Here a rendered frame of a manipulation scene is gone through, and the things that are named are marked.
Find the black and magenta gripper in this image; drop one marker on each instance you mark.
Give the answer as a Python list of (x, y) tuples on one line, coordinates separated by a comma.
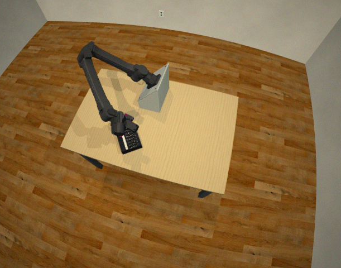
[(130, 117)]

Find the black lighting desk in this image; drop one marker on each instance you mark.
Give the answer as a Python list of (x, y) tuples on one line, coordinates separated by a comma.
[(129, 142)]

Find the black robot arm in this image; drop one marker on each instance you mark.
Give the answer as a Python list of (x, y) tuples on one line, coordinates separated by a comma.
[(119, 122)]

